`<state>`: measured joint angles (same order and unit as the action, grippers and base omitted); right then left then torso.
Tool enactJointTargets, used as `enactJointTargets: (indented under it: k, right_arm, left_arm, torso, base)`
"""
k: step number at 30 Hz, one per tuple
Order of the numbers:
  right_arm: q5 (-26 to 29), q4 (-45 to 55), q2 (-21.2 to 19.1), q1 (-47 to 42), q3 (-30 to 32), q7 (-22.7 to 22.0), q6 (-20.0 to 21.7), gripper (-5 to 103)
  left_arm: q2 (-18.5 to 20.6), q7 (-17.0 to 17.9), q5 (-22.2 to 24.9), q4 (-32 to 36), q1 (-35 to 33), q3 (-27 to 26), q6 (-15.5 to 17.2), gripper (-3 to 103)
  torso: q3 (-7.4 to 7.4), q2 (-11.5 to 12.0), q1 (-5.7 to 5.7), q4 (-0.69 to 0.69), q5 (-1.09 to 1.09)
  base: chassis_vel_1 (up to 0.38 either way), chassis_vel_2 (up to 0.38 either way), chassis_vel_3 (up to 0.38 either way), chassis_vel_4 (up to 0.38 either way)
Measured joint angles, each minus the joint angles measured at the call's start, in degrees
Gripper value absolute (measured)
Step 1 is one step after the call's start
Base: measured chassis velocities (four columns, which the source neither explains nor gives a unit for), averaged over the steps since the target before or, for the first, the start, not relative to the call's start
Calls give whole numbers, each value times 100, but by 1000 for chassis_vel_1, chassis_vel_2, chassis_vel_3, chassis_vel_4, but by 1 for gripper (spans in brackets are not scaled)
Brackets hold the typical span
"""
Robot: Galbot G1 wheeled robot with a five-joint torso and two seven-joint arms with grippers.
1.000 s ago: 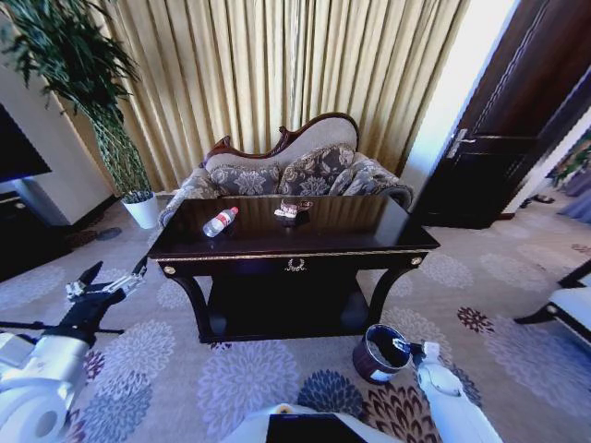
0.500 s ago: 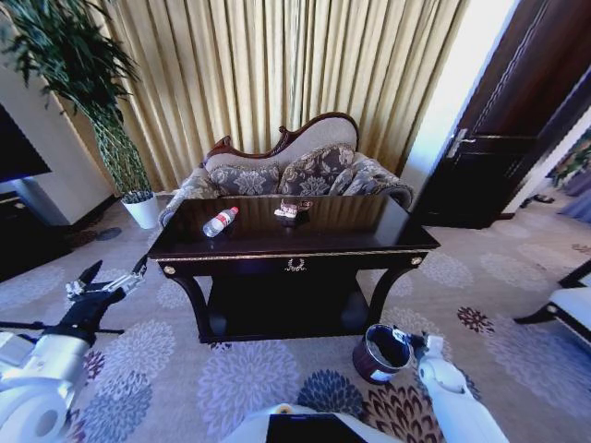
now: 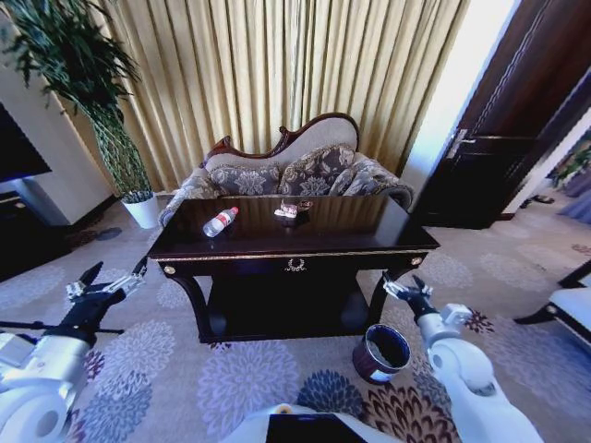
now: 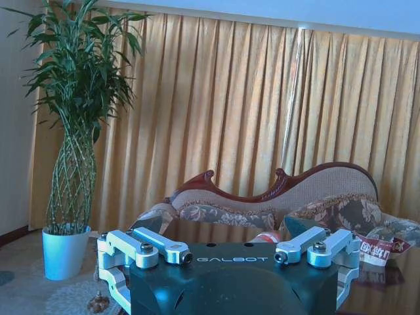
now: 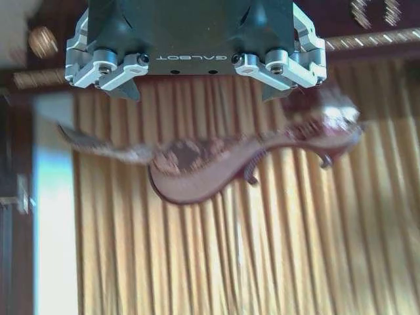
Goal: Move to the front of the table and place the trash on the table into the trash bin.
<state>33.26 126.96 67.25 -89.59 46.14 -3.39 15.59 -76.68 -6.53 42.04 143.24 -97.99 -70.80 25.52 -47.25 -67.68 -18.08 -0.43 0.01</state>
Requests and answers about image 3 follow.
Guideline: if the dark round trash bin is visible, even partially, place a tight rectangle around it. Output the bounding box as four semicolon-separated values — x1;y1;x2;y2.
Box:
352;323;412;386

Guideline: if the beige pleated curtain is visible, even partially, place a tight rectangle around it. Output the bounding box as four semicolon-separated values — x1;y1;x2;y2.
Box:
102;0;468;195

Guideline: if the clear plastic water bottle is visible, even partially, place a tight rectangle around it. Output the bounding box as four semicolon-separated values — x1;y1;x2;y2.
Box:
203;206;240;239

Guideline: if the dark television cabinet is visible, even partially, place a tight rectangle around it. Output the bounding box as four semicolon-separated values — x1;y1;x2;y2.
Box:
0;177;73;283

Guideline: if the floral chaise sofa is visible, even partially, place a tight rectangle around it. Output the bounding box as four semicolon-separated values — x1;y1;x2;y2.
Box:
159;113;416;228

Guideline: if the crumpled white red wrapper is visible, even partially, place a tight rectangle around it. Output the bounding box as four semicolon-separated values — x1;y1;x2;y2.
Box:
273;198;301;222

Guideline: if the large floral cushion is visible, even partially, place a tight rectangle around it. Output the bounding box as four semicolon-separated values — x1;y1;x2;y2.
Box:
278;145;359;198

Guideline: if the dark wooden console table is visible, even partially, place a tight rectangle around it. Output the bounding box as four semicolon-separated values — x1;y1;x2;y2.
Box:
147;195;441;345

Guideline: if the black television screen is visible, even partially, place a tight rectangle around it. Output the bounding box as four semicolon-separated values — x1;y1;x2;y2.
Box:
0;102;54;184

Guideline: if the dark wooden door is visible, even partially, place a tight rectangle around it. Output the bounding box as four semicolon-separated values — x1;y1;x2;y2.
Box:
409;0;591;231

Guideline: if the small green leafy plant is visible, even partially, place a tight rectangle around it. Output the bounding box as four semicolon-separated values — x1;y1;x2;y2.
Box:
551;137;591;190

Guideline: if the silver door handle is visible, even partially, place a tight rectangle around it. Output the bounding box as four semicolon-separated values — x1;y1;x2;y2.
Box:
444;128;477;161

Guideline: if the white plant pot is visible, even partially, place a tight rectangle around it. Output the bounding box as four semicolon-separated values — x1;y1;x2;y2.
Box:
120;189;161;231

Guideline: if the white cushioned dark chair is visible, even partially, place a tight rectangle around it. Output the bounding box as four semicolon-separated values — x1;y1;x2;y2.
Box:
513;259;591;348

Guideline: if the tall green bamboo plant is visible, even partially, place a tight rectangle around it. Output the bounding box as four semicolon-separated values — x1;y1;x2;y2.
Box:
0;0;154;205

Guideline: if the small floral cushion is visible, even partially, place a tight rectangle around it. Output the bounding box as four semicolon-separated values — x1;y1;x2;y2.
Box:
207;162;283;198

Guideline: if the floral bolster cushion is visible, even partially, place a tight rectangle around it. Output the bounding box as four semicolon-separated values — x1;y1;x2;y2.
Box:
341;154;404;198

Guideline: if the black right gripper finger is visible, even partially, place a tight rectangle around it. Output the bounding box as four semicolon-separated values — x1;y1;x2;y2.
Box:
381;271;408;301
411;275;435;297

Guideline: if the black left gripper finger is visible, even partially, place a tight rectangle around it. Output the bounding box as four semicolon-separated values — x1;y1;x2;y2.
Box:
102;257;149;295
65;261;105;302

